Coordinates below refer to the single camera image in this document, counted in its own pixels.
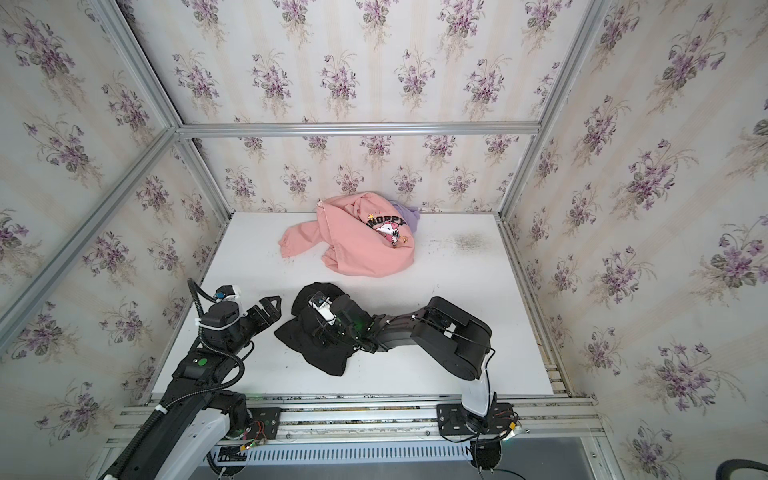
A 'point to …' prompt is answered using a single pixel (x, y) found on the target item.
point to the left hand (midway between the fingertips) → (268, 301)
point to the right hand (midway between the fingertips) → (318, 320)
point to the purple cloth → (410, 215)
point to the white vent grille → (350, 451)
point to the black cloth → (301, 334)
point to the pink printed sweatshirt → (360, 234)
